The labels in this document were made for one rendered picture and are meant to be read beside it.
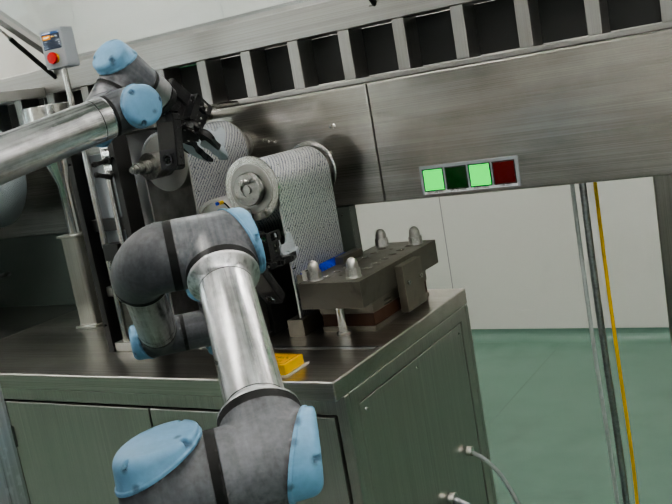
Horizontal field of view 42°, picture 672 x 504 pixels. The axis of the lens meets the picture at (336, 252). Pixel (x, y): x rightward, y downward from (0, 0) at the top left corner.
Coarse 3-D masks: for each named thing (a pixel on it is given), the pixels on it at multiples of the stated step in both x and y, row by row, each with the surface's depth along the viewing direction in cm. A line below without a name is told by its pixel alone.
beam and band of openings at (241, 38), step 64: (384, 0) 211; (448, 0) 203; (512, 0) 203; (576, 0) 196; (640, 0) 189; (192, 64) 251; (256, 64) 236; (320, 64) 232; (384, 64) 223; (448, 64) 206
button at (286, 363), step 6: (276, 354) 183; (282, 354) 182; (288, 354) 182; (294, 354) 181; (300, 354) 180; (276, 360) 179; (282, 360) 178; (288, 360) 177; (294, 360) 178; (300, 360) 180; (282, 366) 175; (288, 366) 176; (294, 366) 178; (282, 372) 176; (288, 372) 176
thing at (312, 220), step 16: (320, 192) 215; (288, 208) 203; (304, 208) 208; (320, 208) 214; (288, 224) 202; (304, 224) 208; (320, 224) 214; (336, 224) 220; (304, 240) 207; (320, 240) 213; (336, 240) 220; (304, 256) 207; (320, 256) 213
